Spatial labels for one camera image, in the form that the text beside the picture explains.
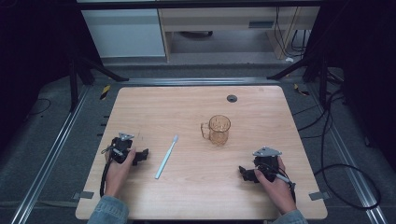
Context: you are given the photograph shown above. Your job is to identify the clear amber cup with handle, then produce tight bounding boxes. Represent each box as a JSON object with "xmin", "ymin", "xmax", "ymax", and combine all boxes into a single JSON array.
[{"xmin": 200, "ymin": 114, "xmax": 232, "ymax": 147}]

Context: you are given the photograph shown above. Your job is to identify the light blue toothbrush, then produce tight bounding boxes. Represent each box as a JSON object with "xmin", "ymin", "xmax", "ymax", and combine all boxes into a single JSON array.
[{"xmin": 154, "ymin": 133, "xmax": 179, "ymax": 180}]

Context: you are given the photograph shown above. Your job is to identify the black floor cable loop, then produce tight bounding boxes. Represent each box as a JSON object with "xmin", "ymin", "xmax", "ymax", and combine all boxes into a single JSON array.
[{"xmin": 292, "ymin": 88, "xmax": 382, "ymax": 211}]

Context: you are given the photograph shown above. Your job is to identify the black hanging cables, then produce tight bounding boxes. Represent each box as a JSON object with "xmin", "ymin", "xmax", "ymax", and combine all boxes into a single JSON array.
[{"xmin": 273, "ymin": 7, "xmax": 312, "ymax": 60}]

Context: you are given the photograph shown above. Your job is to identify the person's left hand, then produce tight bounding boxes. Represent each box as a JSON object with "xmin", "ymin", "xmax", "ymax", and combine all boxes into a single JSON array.
[{"xmin": 104, "ymin": 147, "xmax": 137, "ymax": 199}]

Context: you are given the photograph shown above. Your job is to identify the right hand-held gripper black cable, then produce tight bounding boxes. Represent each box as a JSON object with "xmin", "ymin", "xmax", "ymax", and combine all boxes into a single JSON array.
[{"xmin": 258, "ymin": 164, "xmax": 297, "ymax": 203}]

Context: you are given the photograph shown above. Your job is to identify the white cabinet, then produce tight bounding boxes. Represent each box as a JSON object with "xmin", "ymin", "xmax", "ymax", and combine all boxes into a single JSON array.
[{"xmin": 80, "ymin": 7, "xmax": 166, "ymax": 59}]

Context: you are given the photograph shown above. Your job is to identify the person's right hand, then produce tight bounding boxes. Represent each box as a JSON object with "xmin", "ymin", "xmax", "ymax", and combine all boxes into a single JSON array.
[{"xmin": 253, "ymin": 156, "xmax": 298, "ymax": 216}]

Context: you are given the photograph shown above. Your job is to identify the light wooden desk with drawer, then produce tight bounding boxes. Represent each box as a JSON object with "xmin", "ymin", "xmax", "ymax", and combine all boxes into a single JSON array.
[{"xmin": 157, "ymin": 6, "xmax": 321, "ymax": 62}]

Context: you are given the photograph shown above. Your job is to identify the thin black floor cable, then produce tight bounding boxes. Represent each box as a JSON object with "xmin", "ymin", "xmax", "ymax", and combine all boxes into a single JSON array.
[{"xmin": 21, "ymin": 97, "xmax": 52, "ymax": 123}]

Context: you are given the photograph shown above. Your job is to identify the left hand-held gripper black cable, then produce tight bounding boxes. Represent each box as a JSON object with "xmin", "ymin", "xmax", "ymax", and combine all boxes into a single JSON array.
[{"xmin": 99, "ymin": 145, "xmax": 125, "ymax": 198}]

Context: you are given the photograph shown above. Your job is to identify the grey tape strip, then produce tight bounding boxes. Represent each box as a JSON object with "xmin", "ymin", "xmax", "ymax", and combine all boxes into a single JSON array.
[
  {"xmin": 308, "ymin": 190, "xmax": 331, "ymax": 202},
  {"xmin": 72, "ymin": 190, "xmax": 95, "ymax": 201}
]

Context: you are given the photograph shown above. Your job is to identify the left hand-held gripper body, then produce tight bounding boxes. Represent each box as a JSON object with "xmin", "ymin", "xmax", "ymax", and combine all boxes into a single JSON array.
[{"xmin": 108, "ymin": 132, "xmax": 135, "ymax": 164}]

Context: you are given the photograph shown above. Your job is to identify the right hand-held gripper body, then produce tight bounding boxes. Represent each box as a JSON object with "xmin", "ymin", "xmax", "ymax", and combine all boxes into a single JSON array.
[{"xmin": 251, "ymin": 146, "xmax": 283, "ymax": 184}]

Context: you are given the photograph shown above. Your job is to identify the hand-held gripper black cable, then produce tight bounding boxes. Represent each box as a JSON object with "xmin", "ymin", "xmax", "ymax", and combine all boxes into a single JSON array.
[
  {"xmin": 99, "ymin": 145, "xmax": 125, "ymax": 198},
  {"xmin": 258, "ymin": 164, "xmax": 297, "ymax": 203}
]

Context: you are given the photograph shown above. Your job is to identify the yellow and black tape piece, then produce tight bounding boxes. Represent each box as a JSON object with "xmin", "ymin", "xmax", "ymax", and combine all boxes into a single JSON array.
[
  {"xmin": 99, "ymin": 84, "xmax": 112, "ymax": 101},
  {"xmin": 292, "ymin": 82, "xmax": 311, "ymax": 97}
]

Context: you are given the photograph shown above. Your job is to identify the aluminium floor rail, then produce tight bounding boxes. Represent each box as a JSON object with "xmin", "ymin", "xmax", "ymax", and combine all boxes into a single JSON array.
[
  {"xmin": 8, "ymin": 85, "xmax": 92, "ymax": 224},
  {"xmin": 120, "ymin": 77, "xmax": 281, "ymax": 88},
  {"xmin": 306, "ymin": 83, "xmax": 390, "ymax": 224}
]

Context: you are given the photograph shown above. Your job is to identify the black metal stand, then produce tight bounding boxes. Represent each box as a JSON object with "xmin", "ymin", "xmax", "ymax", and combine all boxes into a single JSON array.
[
  {"xmin": 66, "ymin": 46, "xmax": 130, "ymax": 114},
  {"xmin": 266, "ymin": 46, "xmax": 345, "ymax": 108}
]

